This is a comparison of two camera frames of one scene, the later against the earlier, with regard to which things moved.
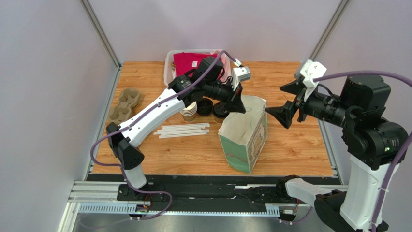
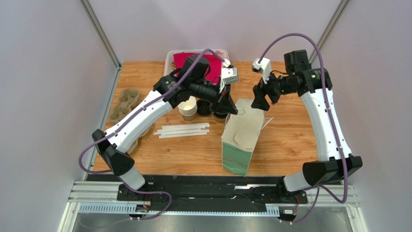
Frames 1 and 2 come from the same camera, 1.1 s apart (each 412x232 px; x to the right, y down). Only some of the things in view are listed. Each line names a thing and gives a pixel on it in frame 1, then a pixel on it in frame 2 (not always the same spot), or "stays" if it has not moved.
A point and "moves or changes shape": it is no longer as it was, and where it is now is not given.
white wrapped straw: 172,132 stays
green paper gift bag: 243,136 moves or changes shape
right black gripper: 299,102 to 266,89
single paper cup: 218,120 stays
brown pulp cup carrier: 129,98 stays
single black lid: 218,110 stays
